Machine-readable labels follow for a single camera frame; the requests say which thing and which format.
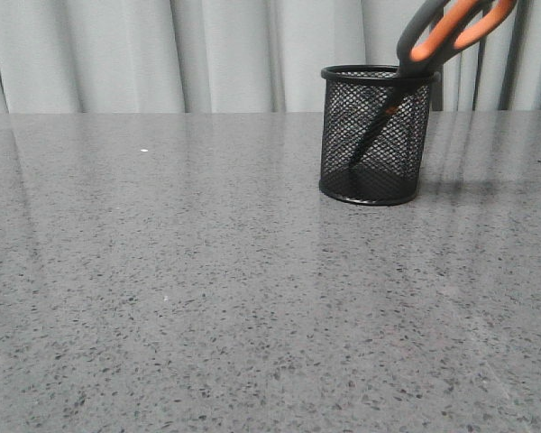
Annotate grey orange handled scissors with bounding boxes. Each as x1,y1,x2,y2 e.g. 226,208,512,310
347,0,517,170

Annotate black mesh pen bucket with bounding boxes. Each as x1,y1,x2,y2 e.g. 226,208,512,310
319,65,440,206

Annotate grey white curtain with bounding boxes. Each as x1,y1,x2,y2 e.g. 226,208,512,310
0,0,541,115

